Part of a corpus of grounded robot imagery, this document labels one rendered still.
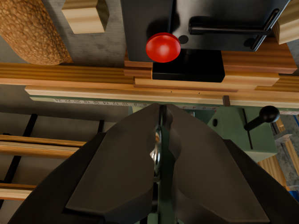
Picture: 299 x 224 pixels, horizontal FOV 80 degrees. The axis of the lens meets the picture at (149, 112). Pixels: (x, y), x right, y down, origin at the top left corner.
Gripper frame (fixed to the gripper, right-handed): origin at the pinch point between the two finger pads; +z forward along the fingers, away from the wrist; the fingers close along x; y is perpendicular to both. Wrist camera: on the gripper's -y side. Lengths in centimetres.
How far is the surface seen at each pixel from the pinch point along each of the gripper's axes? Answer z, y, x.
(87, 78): 21.3, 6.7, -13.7
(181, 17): 6.5, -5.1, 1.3
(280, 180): 90, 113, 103
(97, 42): 20.9, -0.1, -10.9
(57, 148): 136, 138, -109
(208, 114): 34.4, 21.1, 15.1
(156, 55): 5.3, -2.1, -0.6
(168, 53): 5.2, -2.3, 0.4
